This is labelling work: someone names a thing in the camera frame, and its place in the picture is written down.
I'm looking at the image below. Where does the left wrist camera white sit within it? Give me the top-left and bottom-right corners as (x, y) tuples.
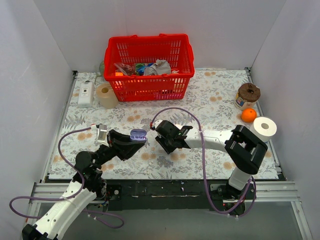
(90, 124), (108, 146)

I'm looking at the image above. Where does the white toilet paper roll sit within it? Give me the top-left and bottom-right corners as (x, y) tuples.
(249, 116), (277, 143)

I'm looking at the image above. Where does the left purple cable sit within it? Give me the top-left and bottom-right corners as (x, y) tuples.
(9, 126), (125, 230)

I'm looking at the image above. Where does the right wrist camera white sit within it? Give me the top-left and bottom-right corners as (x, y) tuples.
(149, 119), (162, 131)

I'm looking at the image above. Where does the purple earbud charging case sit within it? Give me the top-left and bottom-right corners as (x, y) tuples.
(130, 129), (147, 142)

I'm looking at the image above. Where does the red plastic shopping basket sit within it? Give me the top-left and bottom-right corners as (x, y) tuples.
(103, 33), (195, 102)

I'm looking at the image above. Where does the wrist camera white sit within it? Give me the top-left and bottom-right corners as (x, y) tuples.
(149, 119), (162, 131)
(90, 124), (108, 146)

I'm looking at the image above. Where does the purple cable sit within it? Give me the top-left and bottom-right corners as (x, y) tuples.
(149, 107), (257, 215)
(9, 126), (125, 230)

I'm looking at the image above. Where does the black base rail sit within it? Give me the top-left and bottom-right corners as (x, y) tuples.
(93, 179), (254, 212)

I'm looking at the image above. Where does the floral table cloth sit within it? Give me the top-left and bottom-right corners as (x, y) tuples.
(47, 69), (278, 180)

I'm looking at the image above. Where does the orange fruit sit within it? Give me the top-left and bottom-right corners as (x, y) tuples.
(241, 108), (258, 123)

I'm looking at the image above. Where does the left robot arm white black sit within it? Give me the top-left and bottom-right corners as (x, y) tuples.
(22, 127), (147, 240)

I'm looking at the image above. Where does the crumpled grey bag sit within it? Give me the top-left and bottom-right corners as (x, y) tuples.
(143, 59), (172, 76)

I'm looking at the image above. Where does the brown lidded jar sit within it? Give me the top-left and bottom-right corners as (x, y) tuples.
(234, 82), (261, 111)

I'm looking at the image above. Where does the beige tape roll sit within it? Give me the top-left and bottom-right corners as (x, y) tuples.
(96, 82), (119, 109)

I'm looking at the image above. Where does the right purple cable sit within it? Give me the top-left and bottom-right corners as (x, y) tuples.
(149, 107), (257, 215)

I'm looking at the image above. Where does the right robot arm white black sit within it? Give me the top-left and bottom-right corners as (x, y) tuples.
(151, 120), (268, 199)

